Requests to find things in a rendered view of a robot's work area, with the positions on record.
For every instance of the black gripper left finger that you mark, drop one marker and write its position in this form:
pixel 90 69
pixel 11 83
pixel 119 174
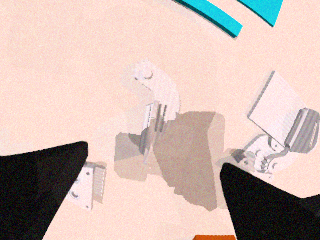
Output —
pixel 33 185

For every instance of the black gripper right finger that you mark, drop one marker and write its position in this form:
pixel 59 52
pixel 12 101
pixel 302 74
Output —
pixel 261 211

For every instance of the cyan flat bar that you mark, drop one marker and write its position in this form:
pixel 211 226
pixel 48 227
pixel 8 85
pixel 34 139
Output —
pixel 215 15

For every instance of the cyan flat rectangular plate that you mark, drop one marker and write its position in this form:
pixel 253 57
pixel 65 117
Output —
pixel 268 10

